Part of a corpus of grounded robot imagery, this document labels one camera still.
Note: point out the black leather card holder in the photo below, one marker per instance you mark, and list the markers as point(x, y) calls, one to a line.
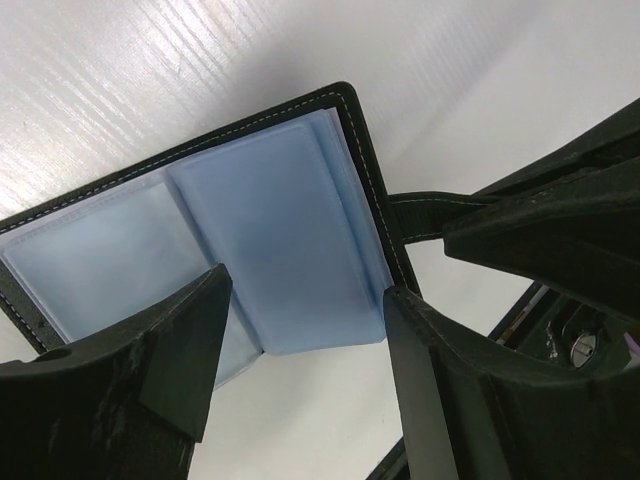
point(290, 200)

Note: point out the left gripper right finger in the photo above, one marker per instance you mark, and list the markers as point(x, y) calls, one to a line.
point(525, 400)

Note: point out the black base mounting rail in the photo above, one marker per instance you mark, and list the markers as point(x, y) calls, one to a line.
point(550, 340)

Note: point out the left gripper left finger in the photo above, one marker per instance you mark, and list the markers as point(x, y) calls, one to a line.
point(129, 402)

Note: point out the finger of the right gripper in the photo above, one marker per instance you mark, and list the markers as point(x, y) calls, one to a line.
point(569, 220)

